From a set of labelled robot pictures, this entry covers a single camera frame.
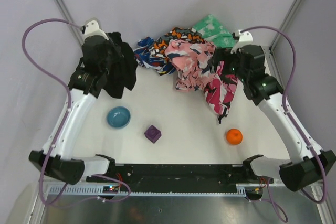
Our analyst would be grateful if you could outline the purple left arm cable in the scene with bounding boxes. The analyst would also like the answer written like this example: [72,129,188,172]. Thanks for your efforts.
[22,18,87,206]

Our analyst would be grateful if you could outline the pink navy patterned cloth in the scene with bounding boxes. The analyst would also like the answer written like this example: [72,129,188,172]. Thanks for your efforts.
[165,40,216,92]

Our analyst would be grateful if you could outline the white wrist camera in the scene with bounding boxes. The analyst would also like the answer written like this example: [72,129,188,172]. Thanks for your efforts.
[231,30,253,54]
[81,18,109,40]

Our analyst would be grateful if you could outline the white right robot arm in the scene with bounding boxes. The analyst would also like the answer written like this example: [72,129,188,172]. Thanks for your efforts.
[228,45,335,191]

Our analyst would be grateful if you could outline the pink camouflage trousers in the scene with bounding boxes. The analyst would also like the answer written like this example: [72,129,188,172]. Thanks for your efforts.
[204,61,238,124]

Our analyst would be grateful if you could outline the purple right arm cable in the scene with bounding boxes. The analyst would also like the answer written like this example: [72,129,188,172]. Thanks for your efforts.
[238,26,328,204]

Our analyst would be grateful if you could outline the black orange patterned cloth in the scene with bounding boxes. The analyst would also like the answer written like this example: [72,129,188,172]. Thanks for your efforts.
[149,27,205,58]

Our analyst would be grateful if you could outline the orange fruit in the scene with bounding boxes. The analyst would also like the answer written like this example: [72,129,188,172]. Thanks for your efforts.
[225,129,243,145]

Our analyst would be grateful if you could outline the blue bowl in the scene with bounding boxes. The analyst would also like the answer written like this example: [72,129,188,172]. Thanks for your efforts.
[106,106,131,129]

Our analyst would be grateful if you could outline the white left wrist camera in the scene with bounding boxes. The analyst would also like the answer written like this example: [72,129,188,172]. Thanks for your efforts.
[81,18,109,40]

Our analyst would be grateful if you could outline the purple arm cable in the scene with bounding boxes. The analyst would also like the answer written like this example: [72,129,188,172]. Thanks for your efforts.
[238,26,328,204]
[22,18,87,206]

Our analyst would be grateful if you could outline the purple cube block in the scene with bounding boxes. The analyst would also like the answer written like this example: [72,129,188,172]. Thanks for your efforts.
[144,125,162,144]

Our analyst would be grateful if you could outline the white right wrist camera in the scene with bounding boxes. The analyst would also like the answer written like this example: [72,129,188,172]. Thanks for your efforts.
[231,30,253,54]

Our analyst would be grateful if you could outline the slotted cable duct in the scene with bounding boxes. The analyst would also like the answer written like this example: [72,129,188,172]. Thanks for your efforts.
[62,184,261,197]

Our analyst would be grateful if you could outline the blue patterned cloth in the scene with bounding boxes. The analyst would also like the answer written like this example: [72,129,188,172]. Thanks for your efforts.
[133,36,176,76]

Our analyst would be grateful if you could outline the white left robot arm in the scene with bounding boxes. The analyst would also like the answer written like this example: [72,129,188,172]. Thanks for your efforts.
[29,69,231,185]

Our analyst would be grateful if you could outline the green white tie-dye cloth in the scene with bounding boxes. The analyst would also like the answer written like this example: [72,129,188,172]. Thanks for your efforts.
[193,15,236,48]

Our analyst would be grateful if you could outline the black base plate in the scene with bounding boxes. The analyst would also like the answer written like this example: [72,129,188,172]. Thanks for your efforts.
[86,163,275,193]

